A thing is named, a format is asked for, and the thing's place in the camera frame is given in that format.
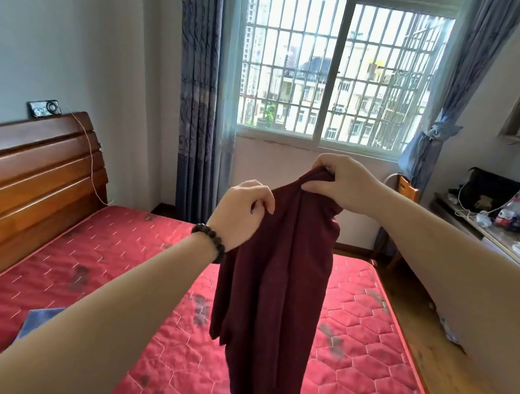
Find person's right hand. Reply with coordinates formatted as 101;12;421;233
298;150;390;220

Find person's left hand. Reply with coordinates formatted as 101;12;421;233
202;174;279;259

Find maroon shirt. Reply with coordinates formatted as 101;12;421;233
201;155;350;394

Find red quilted mattress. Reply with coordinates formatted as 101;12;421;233
0;101;483;394

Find blue denim jeans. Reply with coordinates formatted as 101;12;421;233
13;302;67;350

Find person's left forearm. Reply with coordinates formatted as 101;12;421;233
0;209;221;394

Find person's right forearm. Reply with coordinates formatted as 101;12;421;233
351;185;520;394

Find wooden chair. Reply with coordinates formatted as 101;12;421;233
369;171;424;275

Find barred window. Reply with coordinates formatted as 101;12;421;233
228;0;460;168

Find dark blue curtain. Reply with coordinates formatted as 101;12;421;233
151;0;254;229

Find black backpack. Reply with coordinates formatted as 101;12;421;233
446;164;520;220

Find sheer blue curtain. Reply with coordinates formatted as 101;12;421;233
393;0;520;202

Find red label plastic bottle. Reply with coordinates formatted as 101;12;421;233
493;194;520;231

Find white plastic bag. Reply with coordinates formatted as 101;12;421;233
433;313;468;348

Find dark bead bracelet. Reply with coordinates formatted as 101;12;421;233
187;221;230;266

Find thin white looped cable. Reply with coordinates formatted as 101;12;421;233
443;173;520;233

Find wall-mounted wooden desk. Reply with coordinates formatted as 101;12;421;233
423;192;520;279

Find thin white cord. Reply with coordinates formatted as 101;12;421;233
59;110;123;208

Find small black camera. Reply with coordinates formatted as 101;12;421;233
25;96;64;122

